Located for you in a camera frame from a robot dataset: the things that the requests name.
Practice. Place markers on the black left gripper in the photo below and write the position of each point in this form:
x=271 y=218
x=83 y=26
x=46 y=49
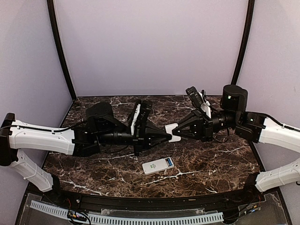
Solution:
x=153 y=130

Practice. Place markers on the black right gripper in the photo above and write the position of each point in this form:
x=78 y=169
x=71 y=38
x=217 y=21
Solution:
x=197 y=120

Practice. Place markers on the white battery cover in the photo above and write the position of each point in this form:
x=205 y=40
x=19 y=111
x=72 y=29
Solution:
x=169 y=129

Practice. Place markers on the white remote control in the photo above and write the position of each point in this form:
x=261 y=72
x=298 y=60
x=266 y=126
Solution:
x=156 y=166

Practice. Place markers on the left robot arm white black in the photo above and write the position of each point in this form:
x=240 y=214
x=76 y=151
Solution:
x=16 y=135

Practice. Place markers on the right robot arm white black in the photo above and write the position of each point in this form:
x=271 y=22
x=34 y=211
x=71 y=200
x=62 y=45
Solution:
x=259 y=127

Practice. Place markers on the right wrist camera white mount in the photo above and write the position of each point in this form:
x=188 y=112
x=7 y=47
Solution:
x=199 y=100

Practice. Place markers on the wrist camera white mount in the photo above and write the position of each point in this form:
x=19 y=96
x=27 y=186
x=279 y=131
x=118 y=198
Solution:
x=199 y=100
x=138 y=117

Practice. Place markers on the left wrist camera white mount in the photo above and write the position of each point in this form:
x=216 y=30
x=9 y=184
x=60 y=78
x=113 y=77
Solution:
x=138 y=117

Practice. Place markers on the white slotted cable duct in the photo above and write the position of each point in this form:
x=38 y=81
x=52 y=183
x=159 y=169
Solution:
x=123 y=217

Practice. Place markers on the black front rail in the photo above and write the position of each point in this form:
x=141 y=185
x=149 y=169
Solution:
x=227 y=201

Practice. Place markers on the right black frame post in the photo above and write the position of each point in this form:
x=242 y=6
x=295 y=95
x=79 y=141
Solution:
x=244 y=42

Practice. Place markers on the black frame post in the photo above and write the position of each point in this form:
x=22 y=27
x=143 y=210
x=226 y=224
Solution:
x=244 y=42
x=59 y=48

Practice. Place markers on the left black frame post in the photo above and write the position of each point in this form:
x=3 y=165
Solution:
x=59 y=48

